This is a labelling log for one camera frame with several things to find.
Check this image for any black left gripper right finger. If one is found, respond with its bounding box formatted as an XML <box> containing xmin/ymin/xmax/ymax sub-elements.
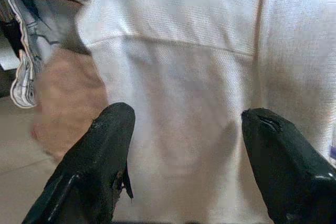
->
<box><xmin>240</xmin><ymin>107</ymin><xmax>336</xmax><ymax>224</ymax></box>

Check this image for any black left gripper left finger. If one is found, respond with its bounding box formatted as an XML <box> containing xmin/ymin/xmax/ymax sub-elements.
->
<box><xmin>22</xmin><ymin>102</ymin><xmax>136</xmax><ymax>224</ymax></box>

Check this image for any peach printed garment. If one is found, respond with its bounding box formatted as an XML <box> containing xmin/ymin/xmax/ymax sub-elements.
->
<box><xmin>30</xmin><ymin>47</ymin><xmax>109</xmax><ymax>163</ymax></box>

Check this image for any cream white shirt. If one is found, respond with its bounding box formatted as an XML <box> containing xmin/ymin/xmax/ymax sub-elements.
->
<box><xmin>76</xmin><ymin>0</ymin><xmax>336</xmax><ymax>224</ymax></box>

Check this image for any silver white jacket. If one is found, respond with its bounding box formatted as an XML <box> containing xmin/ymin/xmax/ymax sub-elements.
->
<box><xmin>0</xmin><ymin>0</ymin><xmax>102</xmax><ymax>109</ymax></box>

